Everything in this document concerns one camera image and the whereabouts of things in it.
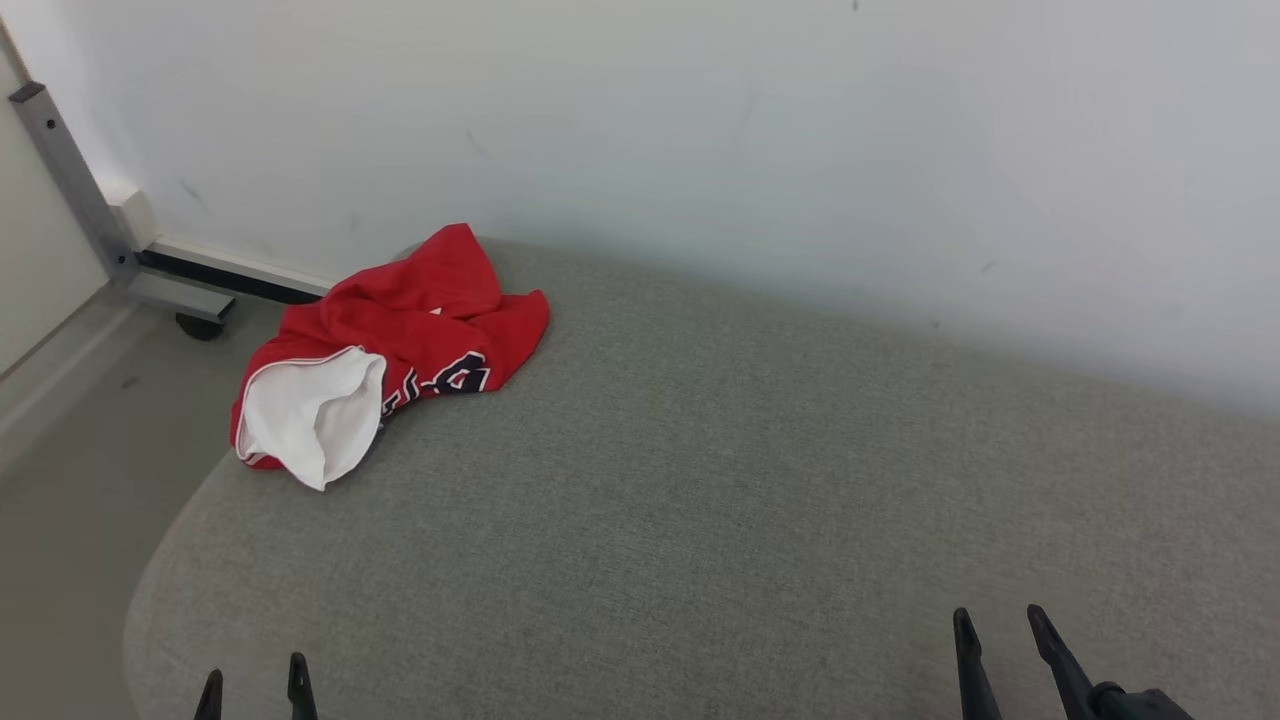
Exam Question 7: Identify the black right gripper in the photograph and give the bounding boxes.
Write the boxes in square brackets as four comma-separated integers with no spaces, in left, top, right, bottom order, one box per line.
[952,604,1193,720]

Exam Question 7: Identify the red jersey white sleeves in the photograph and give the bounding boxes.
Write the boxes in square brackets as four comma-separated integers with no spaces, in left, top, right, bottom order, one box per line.
[230,222,551,492]

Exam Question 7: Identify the white black baseboard strip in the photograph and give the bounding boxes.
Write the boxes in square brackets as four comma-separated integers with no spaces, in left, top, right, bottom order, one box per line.
[140,235,336,306]

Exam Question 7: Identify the white corner box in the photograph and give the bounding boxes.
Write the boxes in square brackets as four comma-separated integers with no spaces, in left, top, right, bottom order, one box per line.
[108,188,161,251]

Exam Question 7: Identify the grey metal frame leg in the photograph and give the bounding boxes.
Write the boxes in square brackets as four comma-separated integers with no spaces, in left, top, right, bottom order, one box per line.
[8,82,236,326]

